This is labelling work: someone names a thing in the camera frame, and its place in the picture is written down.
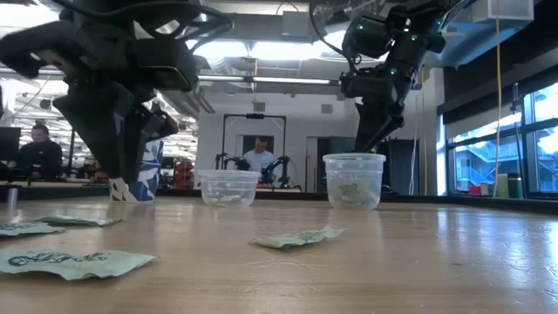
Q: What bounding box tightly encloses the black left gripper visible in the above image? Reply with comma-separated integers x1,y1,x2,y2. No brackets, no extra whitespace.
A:
0,19,201,182

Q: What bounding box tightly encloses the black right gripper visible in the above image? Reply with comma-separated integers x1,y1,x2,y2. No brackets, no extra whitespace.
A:
340,65,415,153

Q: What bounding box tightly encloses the green printed tea packet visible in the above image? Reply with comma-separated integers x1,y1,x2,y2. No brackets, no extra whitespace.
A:
0,222,66,238
335,181,377,207
216,194,246,207
248,225,348,250
0,248,157,281

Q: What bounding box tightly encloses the white mug with blue pattern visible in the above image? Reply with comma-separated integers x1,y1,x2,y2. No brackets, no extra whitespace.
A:
108,138,165,204

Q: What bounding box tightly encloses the dark tall cabinet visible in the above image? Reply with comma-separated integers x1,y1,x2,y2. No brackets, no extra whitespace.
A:
316,136,357,193

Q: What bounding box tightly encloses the clear plastic cup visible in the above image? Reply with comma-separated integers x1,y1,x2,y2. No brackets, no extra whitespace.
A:
323,152,387,211
196,168,262,208

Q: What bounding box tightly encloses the red equipment rack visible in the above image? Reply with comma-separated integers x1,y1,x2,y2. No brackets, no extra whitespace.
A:
174,160,196,189

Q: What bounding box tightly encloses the person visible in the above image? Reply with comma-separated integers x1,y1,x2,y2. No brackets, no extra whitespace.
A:
16,123,65,182
242,135,276,174

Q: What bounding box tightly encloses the long ceiling light strip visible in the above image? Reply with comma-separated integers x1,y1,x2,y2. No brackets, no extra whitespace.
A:
198,74,341,86

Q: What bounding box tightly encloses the large glass window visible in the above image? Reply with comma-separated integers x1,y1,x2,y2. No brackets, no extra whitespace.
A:
444,82,558,198

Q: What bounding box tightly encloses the dark computer monitor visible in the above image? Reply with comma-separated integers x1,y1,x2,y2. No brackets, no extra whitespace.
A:
0,126,22,163

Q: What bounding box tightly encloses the light green canister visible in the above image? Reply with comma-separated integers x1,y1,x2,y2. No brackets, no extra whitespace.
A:
494,173,509,200

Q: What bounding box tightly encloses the dark green canister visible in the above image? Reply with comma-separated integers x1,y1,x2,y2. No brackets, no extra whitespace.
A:
506,173,524,200

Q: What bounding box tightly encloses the neighbouring rig black frame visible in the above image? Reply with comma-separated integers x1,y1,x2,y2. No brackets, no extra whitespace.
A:
221,113,288,175

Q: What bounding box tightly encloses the yellow extension cable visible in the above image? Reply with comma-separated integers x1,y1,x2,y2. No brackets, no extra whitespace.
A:
493,0,503,197

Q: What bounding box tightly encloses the black aluminium table frame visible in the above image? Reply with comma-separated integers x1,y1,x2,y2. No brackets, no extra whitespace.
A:
0,182,558,215

